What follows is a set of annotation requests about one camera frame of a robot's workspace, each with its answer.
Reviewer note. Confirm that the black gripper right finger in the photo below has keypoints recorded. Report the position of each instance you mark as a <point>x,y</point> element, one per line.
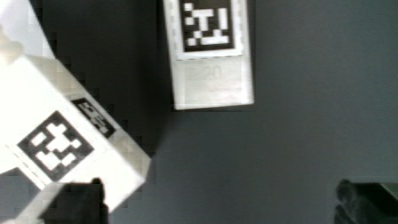
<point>367,203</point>

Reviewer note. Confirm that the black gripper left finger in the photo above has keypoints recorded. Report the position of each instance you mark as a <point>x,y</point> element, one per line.
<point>69,204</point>

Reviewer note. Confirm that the white leg with tag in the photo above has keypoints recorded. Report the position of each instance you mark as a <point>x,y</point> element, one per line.
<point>60,133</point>

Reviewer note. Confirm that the white leg centre left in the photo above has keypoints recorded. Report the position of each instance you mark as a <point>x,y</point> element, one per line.
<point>209,42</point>

